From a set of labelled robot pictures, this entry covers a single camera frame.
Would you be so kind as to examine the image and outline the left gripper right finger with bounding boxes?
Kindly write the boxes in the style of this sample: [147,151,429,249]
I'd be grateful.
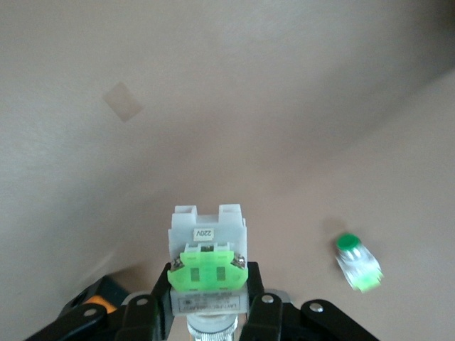
[240,261,285,341]

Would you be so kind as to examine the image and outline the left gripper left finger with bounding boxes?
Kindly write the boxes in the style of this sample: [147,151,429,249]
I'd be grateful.
[115,262,175,341]

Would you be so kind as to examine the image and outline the red push button switch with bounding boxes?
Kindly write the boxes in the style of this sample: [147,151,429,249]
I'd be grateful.
[166,203,250,341]

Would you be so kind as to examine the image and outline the clear tape patch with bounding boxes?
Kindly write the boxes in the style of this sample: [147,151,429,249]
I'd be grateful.
[102,81,146,124]

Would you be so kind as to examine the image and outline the orange button box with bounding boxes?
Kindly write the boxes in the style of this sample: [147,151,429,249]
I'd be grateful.
[60,275,129,315]

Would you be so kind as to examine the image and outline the green push button switch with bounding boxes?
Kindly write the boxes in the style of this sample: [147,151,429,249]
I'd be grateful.
[333,232,385,294]

